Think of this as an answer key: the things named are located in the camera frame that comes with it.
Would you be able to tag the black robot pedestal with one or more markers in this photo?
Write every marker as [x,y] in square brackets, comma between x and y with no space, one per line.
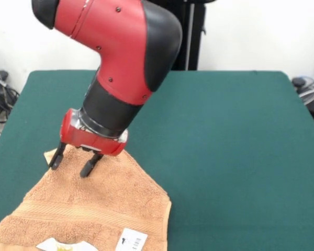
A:
[191,36]

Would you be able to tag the tan terry towel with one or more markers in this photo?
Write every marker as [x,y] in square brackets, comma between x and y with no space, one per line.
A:
[89,204]

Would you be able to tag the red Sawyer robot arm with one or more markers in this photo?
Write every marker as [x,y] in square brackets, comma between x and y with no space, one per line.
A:
[120,52]

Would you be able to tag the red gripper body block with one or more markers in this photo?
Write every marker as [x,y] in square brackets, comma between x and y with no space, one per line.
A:
[89,137]

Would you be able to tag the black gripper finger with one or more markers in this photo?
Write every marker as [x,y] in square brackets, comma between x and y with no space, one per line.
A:
[90,166]
[57,157]

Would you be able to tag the small black device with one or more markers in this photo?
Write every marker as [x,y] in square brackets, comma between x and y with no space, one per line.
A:
[298,81]
[1,75]

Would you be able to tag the dark green table cloth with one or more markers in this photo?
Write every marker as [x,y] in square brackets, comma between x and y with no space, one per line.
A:
[238,157]

